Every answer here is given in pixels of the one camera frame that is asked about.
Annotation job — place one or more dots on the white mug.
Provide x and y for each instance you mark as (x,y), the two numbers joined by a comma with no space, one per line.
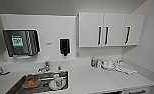
(57,80)

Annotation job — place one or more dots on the chrome faucet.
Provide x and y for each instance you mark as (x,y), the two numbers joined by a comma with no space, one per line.
(44,66)

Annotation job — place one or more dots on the orange bowl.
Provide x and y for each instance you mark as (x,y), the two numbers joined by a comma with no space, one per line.
(30,82)

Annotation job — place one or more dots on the blue dish soap bottle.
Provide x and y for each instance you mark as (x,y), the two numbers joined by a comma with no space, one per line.
(93,62)

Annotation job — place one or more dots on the white plate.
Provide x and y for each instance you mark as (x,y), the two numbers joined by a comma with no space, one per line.
(62,85)

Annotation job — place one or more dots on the white wall cabinet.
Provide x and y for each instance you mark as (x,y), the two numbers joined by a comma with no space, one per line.
(109,30)

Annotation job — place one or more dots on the stainless steel sink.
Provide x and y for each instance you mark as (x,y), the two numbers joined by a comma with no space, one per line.
(16,88)

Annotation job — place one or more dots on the black soap dispenser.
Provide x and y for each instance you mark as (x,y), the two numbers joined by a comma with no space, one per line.
(64,46)

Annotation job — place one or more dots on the grey paper towel dispenser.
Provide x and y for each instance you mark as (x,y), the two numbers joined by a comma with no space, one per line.
(21,42)

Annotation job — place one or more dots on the white drawer stack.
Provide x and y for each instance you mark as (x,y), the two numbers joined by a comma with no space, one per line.
(136,91)

